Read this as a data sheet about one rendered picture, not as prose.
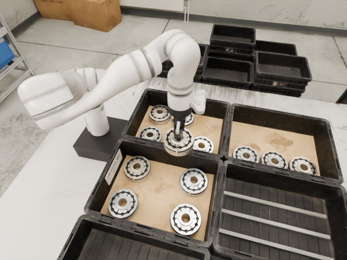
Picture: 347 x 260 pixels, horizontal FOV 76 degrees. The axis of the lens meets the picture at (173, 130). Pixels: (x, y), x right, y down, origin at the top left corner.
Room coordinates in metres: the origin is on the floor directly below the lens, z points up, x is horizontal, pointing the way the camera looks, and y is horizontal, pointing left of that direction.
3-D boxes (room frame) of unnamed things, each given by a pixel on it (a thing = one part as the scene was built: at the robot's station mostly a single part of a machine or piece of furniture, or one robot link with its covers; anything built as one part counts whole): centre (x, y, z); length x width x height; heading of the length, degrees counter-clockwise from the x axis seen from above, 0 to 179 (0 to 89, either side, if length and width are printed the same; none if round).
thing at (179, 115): (0.47, -0.02, 1.11); 0.08 x 0.08 x 0.09
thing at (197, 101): (0.47, -0.04, 1.18); 0.11 x 0.09 x 0.06; 82
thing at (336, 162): (0.51, -0.41, 0.92); 0.40 x 0.30 x 0.02; 75
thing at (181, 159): (0.32, 0.05, 0.87); 0.40 x 0.30 x 0.11; 75
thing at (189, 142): (0.44, -0.02, 1.02); 0.10 x 0.10 x 0.01
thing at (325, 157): (0.51, -0.41, 0.87); 0.40 x 0.30 x 0.11; 75
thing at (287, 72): (1.48, -0.85, 0.37); 0.40 x 0.30 x 0.45; 77
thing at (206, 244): (0.32, 0.05, 0.92); 0.40 x 0.30 x 0.02; 75
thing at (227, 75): (1.57, -0.46, 0.31); 0.40 x 0.30 x 0.34; 77
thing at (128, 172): (0.42, 0.14, 0.86); 0.10 x 0.10 x 0.01
